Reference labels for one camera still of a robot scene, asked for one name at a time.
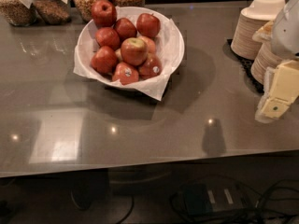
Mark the red apple lower left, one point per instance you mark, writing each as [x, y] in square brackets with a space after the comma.
[104, 60]

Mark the red apple top left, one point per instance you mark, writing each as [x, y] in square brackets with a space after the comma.
[104, 13]

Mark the black power adapter box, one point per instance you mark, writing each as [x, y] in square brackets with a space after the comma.
[214, 199]

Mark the red apple top right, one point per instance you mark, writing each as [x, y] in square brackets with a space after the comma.
[148, 25]

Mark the front paper bowl stack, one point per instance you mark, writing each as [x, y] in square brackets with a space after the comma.
[265, 57]

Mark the rear paper bowl stack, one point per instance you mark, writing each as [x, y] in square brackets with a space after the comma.
[250, 20]

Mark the white paper liner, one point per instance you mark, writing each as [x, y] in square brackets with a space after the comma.
[155, 87]

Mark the glass jar dark grains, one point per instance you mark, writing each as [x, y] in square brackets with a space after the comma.
[53, 12]

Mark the pale apple behind centre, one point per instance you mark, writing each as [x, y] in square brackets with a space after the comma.
[147, 42]

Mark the white bowl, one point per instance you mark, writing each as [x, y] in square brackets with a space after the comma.
[174, 47]

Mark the red green apple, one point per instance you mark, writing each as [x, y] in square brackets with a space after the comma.
[134, 51]

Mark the paper bowl stack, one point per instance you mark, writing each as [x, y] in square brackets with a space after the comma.
[250, 20]
[265, 57]

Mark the black rubber mat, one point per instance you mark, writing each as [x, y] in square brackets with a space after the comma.
[249, 79]

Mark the red apple sticker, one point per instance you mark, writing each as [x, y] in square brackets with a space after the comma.
[125, 74]
[152, 67]

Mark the glass jar far left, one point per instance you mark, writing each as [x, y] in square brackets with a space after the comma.
[15, 13]

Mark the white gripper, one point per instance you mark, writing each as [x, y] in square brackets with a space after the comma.
[287, 36]

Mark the red apple right sticker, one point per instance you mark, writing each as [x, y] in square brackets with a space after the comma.
[152, 67]

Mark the red apple left middle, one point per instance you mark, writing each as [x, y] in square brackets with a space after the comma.
[107, 36]

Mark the red apple front sticker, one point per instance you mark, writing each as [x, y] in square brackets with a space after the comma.
[125, 74]

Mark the red apple top middle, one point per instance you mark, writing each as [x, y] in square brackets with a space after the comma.
[125, 28]

